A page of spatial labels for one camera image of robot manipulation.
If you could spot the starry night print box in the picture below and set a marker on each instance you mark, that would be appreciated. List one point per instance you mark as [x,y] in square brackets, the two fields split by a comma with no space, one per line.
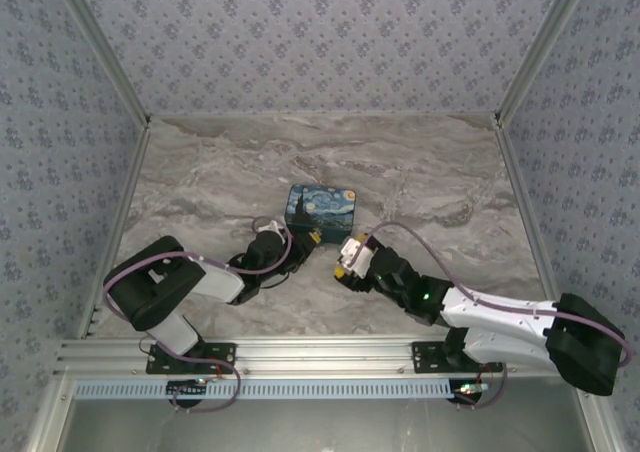
[320,212]

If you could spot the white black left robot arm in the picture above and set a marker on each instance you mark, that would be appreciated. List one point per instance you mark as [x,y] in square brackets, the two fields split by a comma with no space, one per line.
[220,282]

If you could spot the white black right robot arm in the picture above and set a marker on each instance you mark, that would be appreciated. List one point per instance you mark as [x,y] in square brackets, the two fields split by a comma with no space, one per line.
[500,317]

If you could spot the black right controller board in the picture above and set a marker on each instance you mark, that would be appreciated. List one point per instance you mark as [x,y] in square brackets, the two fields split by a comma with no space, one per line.
[470,391]

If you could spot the black controller board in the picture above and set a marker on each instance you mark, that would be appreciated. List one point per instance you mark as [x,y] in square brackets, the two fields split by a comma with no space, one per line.
[470,391]
[187,391]

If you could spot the grey metal sheet panel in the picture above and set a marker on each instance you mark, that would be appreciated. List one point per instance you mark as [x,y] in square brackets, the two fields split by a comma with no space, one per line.
[320,427]

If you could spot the black left controller board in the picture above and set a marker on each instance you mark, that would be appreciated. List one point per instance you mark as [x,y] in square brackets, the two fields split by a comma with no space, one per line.
[187,391]

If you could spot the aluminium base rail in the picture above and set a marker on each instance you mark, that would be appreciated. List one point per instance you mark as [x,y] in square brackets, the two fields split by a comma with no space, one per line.
[320,357]

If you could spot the aluminium left frame post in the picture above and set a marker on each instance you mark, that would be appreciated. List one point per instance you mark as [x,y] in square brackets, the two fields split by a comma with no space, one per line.
[105,47]

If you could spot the aluminium frame post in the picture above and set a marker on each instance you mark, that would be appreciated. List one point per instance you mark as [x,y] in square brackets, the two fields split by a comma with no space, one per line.
[105,47]
[540,47]

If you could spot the aluminium right frame post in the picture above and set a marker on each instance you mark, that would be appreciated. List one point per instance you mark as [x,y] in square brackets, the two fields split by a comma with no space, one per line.
[540,47]

